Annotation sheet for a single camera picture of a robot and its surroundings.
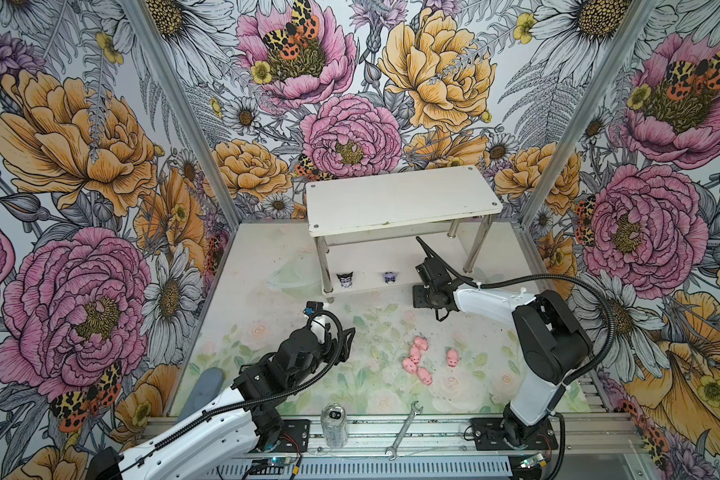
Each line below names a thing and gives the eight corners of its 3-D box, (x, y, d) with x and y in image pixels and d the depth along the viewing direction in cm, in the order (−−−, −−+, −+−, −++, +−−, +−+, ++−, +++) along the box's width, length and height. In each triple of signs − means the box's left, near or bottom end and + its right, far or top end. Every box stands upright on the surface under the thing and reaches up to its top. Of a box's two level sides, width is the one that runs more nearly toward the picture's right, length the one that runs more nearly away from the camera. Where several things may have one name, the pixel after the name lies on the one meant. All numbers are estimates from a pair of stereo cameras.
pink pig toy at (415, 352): (405, 360, 88) (406, 357, 86) (414, 336, 93) (415, 333, 91) (421, 367, 87) (422, 364, 85) (429, 342, 91) (430, 339, 90)
